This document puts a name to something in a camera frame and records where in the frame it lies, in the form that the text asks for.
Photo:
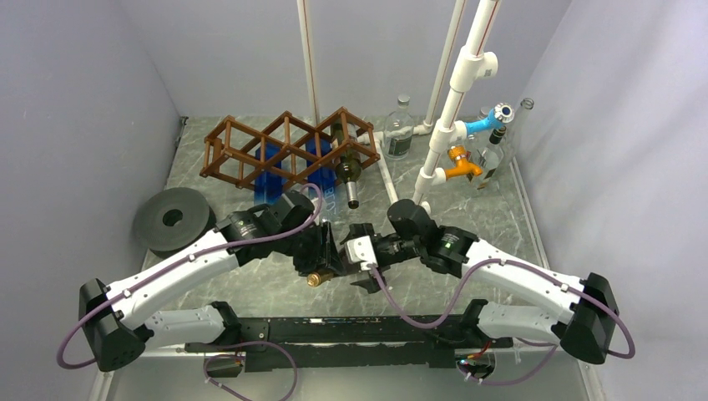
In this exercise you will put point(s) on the standing clear flask bottle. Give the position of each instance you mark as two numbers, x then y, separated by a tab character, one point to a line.
398	130

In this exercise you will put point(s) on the brown wooden wine rack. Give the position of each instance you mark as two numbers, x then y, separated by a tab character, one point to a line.
303	148

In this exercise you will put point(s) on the dark bottle gold cap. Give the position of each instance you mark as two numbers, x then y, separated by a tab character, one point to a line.
331	262

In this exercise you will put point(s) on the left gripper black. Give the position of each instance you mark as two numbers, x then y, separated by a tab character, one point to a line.
325	255

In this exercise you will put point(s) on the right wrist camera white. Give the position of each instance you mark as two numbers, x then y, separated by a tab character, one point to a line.
360	253

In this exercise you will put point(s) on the grey foam disc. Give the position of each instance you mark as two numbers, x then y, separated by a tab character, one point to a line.
173	219

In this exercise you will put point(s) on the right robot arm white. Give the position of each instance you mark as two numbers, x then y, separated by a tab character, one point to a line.
577	314

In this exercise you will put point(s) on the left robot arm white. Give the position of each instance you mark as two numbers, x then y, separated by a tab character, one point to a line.
123	319

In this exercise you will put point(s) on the white PVC pipe frame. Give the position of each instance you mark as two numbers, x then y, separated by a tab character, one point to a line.
472	64

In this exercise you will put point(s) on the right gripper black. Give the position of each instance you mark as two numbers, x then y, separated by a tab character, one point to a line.
356	230

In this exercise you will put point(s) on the blue square bottle left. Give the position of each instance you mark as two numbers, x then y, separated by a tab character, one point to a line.
268	186

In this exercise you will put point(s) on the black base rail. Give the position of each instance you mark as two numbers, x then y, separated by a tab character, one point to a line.
344	342

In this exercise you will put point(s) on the blue pipe valve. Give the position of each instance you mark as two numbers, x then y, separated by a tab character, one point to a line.
498	116

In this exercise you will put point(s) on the green wine bottle silver cap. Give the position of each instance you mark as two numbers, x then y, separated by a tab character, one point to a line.
349	167

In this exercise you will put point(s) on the clear bottle black cap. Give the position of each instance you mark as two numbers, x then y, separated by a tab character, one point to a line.
487	153

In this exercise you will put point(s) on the tall clear wine bottle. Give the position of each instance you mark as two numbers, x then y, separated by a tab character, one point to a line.
511	140

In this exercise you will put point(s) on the orange pipe tap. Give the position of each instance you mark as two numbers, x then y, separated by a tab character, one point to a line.
462	165

